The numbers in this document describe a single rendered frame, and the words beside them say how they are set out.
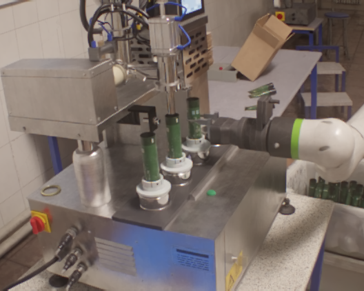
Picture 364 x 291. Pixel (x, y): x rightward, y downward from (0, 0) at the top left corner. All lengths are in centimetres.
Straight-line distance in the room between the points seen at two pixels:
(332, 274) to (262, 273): 68
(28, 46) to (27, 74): 177
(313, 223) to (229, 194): 46
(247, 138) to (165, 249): 31
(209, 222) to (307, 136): 28
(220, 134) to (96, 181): 30
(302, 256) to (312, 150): 38
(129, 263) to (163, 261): 9
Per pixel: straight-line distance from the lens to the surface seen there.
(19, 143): 280
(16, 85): 108
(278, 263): 130
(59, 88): 99
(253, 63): 275
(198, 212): 101
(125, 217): 99
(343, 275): 189
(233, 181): 112
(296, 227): 144
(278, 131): 105
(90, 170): 103
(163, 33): 97
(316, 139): 103
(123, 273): 110
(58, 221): 114
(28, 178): 290
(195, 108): 113
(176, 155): 107
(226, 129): 110
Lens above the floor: 156
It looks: 24 degrees down
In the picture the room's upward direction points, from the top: 5 degrees counter-clockwise
